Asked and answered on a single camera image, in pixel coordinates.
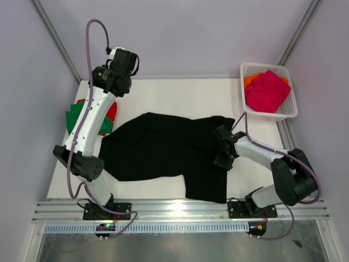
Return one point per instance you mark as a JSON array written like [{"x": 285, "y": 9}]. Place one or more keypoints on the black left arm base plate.
[{"x": 92, "y": 212}]

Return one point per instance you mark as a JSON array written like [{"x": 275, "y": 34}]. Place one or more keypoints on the red t shirt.
[{"x": 111, "y": 112}]

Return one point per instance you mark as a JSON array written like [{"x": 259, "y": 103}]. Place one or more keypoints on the aluminium front rail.
[{"x": 163, "y": 210}]

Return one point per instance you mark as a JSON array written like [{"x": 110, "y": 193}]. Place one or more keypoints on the green t shirt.
[{"x": 72, "y": 120}]

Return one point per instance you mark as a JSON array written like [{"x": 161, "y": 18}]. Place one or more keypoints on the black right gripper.
[{"x": 226, "y": 166}]

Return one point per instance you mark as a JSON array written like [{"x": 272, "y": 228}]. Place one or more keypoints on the grey slotted cable duct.
[{"x": 146, "y": 228}]

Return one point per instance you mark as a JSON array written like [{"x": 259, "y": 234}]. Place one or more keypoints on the white plastic basket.
[{"x": 288, "y": 109}]

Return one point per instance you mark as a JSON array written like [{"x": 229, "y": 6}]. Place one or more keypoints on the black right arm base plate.
[{"x": 241, "y": 208}]

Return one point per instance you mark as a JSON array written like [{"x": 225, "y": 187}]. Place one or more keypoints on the frame post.
[
  {"x": 300, "y": 30},
  {"x": 55, "y": 38}
]

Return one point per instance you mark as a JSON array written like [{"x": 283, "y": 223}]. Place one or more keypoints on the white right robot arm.
[{"x": 293, "y": 176}]

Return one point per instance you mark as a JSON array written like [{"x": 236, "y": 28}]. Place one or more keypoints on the black t shirt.
[{"x": 155, "y": 145}]

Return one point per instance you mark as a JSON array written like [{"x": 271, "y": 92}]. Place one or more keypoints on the pink t shirt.
[{"x": 266, "y": 93}]

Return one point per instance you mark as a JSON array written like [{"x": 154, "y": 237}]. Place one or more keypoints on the right rear frame post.
[{"x": 300, "y": 30}]

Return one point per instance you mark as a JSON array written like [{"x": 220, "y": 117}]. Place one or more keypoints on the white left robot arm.
[{"x": 106, "y": 84}]

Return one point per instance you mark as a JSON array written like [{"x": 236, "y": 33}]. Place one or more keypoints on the orange t shirt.
[{"x": 249, "y": 79}]

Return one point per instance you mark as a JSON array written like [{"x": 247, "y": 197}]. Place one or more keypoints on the left rear frame post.
[{"x": 55, "y": 38}]

